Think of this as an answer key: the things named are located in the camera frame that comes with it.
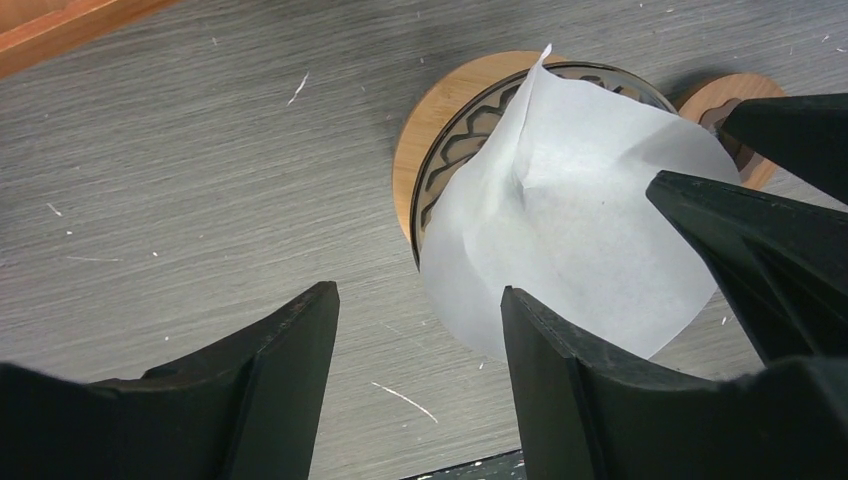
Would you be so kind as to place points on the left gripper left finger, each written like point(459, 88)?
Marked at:
point(244, 407)

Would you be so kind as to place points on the white paper coffee filter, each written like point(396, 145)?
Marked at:
point(555, 204)

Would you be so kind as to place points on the orange wooden compartment tray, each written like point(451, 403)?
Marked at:
point(35, 31)

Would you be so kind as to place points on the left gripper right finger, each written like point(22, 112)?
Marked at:
point(587, 409)

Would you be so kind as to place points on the clear smoky glass dripper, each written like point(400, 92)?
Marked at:
point(447, 127)

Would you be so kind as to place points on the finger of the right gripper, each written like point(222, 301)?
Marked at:
point(781, 264)
point(805, 135)

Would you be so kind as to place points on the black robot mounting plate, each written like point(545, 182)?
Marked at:
point(505, 466)

